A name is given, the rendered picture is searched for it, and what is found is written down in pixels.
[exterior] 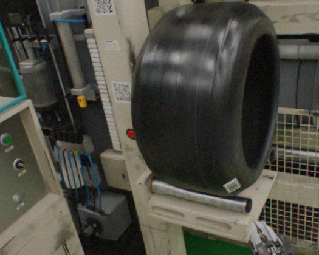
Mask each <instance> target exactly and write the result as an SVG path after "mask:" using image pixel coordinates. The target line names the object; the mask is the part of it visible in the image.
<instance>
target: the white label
mask: <svg viewBox="0 0 319 255"><path fill-rule="evenodd" d="M240 187H241V185H240V183H239V182H238V180H237V179H234V180H232V181H231V182H229V183H227V184H226V185H224V188H225V189H226V190H227V191H228V193H231V192H233V191H235V190H236V189H238V188H240Z"/></svg>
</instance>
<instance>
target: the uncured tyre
mask: <svg viewBox="0 0 319 255"><path fill-rule="evenodd" d="M279 94H280V53H279V47H278V40H277V36H276V31H275V28H274V26H273V24H272V22H271V20H270V19H269V18H268V17H267V16H266V15H265V14H264V13H263V12H262V11H261V10H260V9H259V8H258V7H257V6H256V5H254V4H249V3H246V2H242V1H238V2H217V3H205V4H186V5H182V6H180V7H178V8H173V9H171V10H170V11H168V12H166V13H165V14H164V15H163V16H162V17H161V18H160V19H159V21H158V22H157V24H156V25H155V26H154V28H153V29H152V31H151V32H150V33H149V35H148V36H147V38H146V40H145V42H144V43H143V46H142V48H141V51H140V53H139V57H138V59H137V63H136V65H135V71H134V76H133V81H132V90H131V117H132V126H133V131H134V136H135V140H136V142H137V146H138V147H139V150H140V152H141V154H142V156H143V158H144V160H145V162H146V164H147V165H148V167H149V169H150V170H151V172H152V173H153V174H154V175H155V176H156V177H157V178H159V179H161V180H163V181H164V182H166V183H168V184H169V185H173V186H178V187H181V188H187V189H192V190H196V191H201V192H206V193H210V194H216V195H219V196H235V195H238V194H239V193H240V192H242V191H243V190H245V189H247V188H248V187H250V186H252V185H253V184H254V183H255V182H256V181H257V179H258V177H259V176H260V174H261V173H262V170H263V168H264V165H265V163H266V160H267V158H268V155H269V151H270V147H271V144H272V140H273V134H274V131H275V125H276V117H277V112H278V102H279ZM234 179H237V180H238V182H239V183H240V185H241V187H240V188H238V189H236V190H235V191H233V192H231V193H228V191H227V190H226V189H225V188H224V185H226V184H227V183H229V182H231V181H232V180H234Z"/></svg>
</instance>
